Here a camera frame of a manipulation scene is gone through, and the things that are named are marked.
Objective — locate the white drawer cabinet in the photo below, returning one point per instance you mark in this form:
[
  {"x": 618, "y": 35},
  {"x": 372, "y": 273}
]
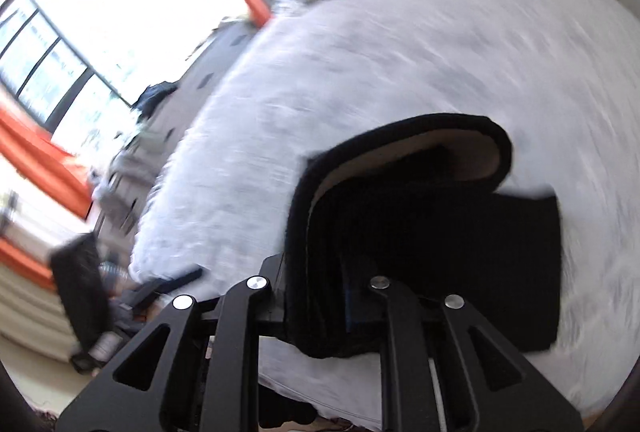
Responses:
[{"x": 200, "y": 77}]

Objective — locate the window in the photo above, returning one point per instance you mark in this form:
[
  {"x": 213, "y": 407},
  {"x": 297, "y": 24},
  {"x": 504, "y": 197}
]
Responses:
[{"x": 100, "y": 12}]

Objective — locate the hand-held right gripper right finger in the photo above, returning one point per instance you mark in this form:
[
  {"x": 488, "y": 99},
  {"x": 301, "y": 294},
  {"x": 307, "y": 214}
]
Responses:
[{"x": 354, "y": 307}]

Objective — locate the blue crumpled cloth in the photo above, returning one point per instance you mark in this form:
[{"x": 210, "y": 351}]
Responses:
[{"x": 157, "y": 98}]

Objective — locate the black blurred object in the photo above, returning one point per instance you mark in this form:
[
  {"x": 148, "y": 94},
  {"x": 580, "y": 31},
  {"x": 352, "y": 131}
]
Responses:
[{"x": 80, "y": 297}]

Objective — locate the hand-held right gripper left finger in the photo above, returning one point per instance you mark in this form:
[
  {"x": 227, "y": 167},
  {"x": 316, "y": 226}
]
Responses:
[{"x": 245, "y": 312}]

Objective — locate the black bar-shaped object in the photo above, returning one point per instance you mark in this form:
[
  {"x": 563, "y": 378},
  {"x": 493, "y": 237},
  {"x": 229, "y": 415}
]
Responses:
[{"x": 175, "y": 281}]

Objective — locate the black pants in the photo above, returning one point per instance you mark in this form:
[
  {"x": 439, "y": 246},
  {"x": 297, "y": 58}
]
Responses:
[{"x": 450, "y": 252}]

